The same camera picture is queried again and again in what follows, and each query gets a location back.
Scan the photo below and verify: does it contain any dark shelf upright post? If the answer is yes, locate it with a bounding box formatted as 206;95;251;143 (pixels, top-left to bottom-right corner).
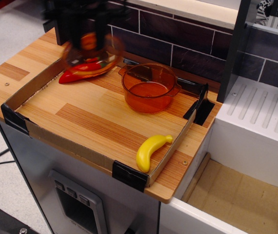
217;0;251;103

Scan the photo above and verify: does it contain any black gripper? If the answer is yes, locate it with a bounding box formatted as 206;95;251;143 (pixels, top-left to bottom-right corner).
43;0;129;51

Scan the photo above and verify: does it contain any yellow toy banana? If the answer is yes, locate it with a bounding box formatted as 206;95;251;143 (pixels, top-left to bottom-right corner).
136;135;173;173

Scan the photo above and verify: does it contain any silver toy dishwasher front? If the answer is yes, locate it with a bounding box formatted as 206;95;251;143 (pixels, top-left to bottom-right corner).
0;121;160;234

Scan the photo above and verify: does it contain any red toy chili pepper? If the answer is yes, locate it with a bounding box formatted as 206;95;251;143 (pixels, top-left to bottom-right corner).
59;61;112;84

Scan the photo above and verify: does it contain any orange transparent plastic pot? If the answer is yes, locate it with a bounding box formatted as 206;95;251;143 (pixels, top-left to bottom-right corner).
119;63;181;114

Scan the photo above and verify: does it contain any orange transparent pot lid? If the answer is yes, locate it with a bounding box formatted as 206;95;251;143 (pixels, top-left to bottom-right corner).
61;32;124;72

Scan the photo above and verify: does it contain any white toy sink unit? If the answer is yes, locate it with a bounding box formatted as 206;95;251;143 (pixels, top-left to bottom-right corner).
159;78;278;234

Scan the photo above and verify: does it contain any cardboard fence with black tape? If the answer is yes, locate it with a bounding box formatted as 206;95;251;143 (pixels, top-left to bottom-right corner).
0;40;216;193

